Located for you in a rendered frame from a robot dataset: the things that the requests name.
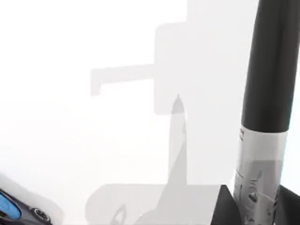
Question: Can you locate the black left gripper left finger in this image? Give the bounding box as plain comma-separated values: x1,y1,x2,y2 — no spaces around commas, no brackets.
211,184,244,225

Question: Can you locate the white black and blue device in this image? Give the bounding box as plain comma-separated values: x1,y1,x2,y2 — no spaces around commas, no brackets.
0,172,65,225

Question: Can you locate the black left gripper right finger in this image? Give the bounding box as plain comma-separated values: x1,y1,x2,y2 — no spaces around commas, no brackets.
271,184,300,225

